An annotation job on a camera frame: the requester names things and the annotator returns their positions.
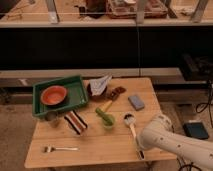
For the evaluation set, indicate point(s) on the brown chocolate bar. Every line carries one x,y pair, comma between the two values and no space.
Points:
114,94

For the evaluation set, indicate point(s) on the blue sponge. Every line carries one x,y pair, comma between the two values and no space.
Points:
136,102

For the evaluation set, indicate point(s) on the green plastic tray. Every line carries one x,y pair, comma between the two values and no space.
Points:
76,98

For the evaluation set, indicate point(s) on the silver fork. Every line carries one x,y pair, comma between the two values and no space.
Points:
49,149

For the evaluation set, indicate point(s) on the crumpled white paper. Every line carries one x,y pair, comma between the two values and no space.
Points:
99,85

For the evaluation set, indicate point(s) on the white dish brush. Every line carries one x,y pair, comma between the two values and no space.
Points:
130,120

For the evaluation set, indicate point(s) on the dark brown bowl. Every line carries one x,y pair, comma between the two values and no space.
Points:
98,97

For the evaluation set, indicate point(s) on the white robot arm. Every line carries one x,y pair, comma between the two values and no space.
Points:
158,133

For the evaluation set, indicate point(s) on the red bowl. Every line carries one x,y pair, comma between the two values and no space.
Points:
53,95

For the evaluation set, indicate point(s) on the striped folded cloth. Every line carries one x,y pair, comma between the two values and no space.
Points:
76,122

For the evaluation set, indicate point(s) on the black foot pedal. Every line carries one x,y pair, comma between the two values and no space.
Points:
196,130

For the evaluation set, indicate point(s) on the yellow wooden stick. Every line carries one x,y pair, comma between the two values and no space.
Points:
105,106

